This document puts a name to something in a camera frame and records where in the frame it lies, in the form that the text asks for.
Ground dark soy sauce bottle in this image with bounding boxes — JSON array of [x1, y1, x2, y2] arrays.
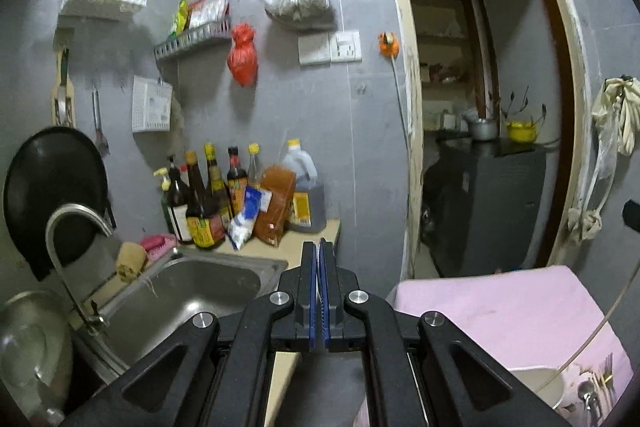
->
[[184, 150, 226, 249]]

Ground red cap sauce bottle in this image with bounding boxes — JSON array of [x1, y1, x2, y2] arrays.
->
[[227, 146, 248, 216]]

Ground orange wall hook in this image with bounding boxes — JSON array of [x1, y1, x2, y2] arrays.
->
[[378, 31, 400, 60]]

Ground hanging metal utensil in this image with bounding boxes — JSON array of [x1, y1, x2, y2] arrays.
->
[[92, 89, 110, 157]]

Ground yellow cap sauce bottle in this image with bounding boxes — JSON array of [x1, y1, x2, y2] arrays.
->
[[204, 142, 233, 229]]

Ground clear yellow cap bottle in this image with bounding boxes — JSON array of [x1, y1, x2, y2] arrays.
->
[[247, 143, 262, 188]]

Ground large oil jug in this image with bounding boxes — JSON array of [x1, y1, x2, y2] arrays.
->
[[281, 139, 326, 233]]

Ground grey wall shelf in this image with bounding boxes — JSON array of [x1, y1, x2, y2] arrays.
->
[[153, 17, 231, 62]]

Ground cream rubber gloves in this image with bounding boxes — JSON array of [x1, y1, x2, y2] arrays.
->
[[591, 76, 639, 156]]

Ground steel kitchen sink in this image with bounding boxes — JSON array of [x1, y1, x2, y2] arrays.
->
[[74, 248, 288, 385]]

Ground yellow bowl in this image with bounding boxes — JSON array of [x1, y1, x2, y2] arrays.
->
[[506, 121, 538, 143]]

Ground pink cloth table cover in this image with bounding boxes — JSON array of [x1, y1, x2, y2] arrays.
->
[[387, 265, 634, 426]]

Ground blue white packet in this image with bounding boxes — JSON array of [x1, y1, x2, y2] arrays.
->
[[227, 186, 272, 251]]

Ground white wall socket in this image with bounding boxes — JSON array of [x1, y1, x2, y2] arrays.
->
[[298, 30, 362, 66]]

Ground white hose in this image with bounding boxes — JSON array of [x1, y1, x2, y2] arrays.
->
[[566, 126, 622, 245]]

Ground chrome faucet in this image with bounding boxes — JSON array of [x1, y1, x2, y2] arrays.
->
[[44, 202, 113, 336]]

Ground large silver spoon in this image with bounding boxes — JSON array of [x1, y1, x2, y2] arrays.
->
[[577, 381, 598, 424]]

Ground tan sponge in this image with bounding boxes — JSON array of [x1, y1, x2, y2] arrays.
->
[[116, 242, 146, 283]]

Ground silver fork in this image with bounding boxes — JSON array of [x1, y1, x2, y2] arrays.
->
[[600, 353, 615, 401]]

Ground black pump bottle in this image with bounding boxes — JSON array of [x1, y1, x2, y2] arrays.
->
[[165, 155, 193, 245]]

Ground small steel pot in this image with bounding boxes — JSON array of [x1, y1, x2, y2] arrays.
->
[[465, 118, 499, 142]]

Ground red plastic bag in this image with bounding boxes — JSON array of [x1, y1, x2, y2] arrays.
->
[[227, 23, 258, 87]]

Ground orange spice packet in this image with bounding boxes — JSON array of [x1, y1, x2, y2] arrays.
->
[[254, 165, 296, 247]]

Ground wooden storage shelf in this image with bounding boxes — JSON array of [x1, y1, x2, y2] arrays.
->
[[410, 0, 486, 132]]

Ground dark cabinet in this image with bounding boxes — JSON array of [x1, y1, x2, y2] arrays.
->
[[423, 138, 547, 277]]

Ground white paper box holder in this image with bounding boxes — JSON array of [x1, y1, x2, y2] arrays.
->
[[131, 76, 172, 133]]

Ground hanging wooden spatula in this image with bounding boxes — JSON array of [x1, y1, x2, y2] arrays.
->
[[51, 46, 76, 128]]

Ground white utensil holder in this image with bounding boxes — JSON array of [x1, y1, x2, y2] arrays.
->
[[510, 366, 565, 410]]

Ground black wok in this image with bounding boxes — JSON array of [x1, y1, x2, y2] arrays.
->
[[3, 127, 116, 282]]

